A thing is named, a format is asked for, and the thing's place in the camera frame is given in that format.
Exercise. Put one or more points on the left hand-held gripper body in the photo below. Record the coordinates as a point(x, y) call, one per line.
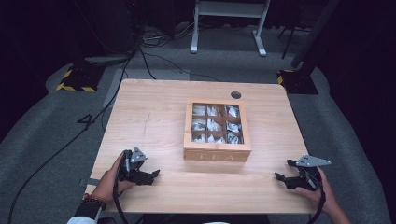
point(129, 174)

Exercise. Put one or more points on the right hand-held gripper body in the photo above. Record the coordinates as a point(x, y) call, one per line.
point(308, 180)

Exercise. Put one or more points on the wooden compartment box with window lid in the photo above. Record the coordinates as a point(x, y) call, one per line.
point(218, 155)

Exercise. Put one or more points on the person's right hand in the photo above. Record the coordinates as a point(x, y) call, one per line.
point(325, 197)

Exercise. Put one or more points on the person's left hand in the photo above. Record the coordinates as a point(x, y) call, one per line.
point(106, 186)

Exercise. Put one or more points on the grey tape strip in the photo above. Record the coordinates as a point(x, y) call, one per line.
point(91, 182)

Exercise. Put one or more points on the black base with yellow stripes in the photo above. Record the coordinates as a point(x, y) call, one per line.
point(79, 79)
point(299, 84)

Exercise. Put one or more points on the grey flat stand foot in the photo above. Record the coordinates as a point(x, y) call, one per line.
point(106, 59)

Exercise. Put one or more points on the grey slanted pole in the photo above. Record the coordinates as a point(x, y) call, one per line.
point(314, 31)

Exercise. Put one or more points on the white metal stand frame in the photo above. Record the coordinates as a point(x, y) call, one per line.
point(229, 9)

